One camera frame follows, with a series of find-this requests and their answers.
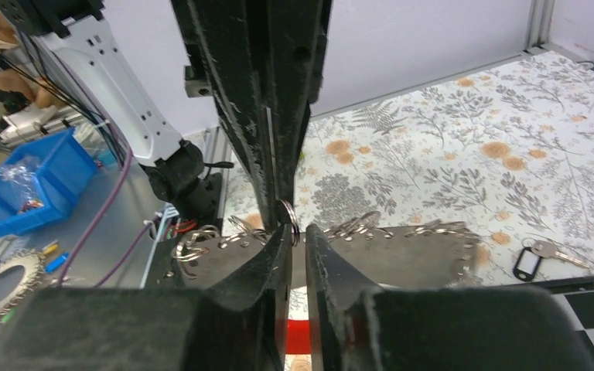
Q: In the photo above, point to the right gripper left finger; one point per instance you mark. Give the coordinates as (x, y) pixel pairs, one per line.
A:
(237, 324)

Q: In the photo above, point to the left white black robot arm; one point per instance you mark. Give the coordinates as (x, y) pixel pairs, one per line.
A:
(78, 34)

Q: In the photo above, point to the spare metal key holder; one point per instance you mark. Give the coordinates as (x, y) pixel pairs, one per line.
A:
(20, 275)

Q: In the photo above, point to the floral patterned mat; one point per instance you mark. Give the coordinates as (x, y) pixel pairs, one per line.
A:
(509, 151)

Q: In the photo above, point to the blue plastic bin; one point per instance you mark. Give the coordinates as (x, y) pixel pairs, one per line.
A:
(41, 182)

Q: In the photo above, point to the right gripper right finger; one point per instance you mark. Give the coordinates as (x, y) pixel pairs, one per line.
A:
(355, 324)

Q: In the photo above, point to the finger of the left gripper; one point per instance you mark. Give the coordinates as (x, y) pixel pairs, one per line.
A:
(227, 42)
(294, 47)

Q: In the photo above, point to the key with black tag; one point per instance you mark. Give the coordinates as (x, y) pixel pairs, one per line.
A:
(533, 253)

